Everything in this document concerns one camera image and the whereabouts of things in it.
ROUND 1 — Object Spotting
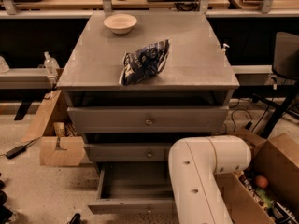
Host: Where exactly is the grey bottom drawer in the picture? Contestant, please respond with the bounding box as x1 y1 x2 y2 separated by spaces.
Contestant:
88 161 176 214

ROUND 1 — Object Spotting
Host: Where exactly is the grey drawer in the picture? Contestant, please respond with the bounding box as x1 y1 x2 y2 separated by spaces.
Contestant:
84 143 171 162
88 161 176 214
67 106 228 133

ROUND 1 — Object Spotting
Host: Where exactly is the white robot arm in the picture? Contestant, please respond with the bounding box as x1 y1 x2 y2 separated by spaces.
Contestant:
168 135 251 224

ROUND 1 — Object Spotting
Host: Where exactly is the grey drawer cabinet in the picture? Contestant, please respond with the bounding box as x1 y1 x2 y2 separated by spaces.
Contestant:
56 10 240 185

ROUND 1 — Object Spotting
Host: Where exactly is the grey top drawer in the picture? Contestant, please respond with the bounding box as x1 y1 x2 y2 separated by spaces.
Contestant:
67 106 228 133

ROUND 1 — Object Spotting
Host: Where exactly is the grey middle drawer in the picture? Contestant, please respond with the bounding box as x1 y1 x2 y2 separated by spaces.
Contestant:
84 143 171 162

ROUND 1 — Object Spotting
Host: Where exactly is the blue chip bag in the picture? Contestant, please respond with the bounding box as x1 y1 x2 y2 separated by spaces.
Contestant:
119 39 171 86

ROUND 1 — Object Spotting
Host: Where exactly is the white bowl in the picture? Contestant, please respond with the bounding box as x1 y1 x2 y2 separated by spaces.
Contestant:
104 14 137 35

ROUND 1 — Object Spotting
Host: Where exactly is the small pump bottle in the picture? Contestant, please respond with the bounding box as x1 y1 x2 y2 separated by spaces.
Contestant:
221 43 230 54

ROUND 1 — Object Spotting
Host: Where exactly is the left cardboard box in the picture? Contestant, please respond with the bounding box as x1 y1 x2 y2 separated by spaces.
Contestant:
22 91 85 167

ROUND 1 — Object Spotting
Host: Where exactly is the cardboard box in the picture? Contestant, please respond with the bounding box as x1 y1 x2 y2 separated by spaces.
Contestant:
216 129 299 224
22 91 85 167

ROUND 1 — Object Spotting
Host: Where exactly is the clear plastic bottle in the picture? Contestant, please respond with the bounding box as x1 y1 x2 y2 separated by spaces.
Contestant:
44 51 60 76

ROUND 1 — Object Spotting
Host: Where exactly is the wooden workbench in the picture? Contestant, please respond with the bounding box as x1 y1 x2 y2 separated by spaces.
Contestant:
16 0 299 18

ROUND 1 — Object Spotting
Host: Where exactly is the red apple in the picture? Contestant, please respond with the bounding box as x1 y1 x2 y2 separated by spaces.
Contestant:
254 175 269 189

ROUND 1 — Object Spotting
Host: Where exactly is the black power adapter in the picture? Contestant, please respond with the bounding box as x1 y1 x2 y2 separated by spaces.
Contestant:
6 146 26 160

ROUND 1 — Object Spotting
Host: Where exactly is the right cardboard box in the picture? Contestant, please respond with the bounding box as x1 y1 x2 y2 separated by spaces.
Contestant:
216 129 299 224

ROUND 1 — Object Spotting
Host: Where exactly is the green snack packet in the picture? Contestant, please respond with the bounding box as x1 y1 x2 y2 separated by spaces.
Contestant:
255 188 274 209

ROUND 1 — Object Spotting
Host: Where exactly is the black floor cable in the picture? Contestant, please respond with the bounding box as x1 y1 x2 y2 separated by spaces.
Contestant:
218 98 254 135

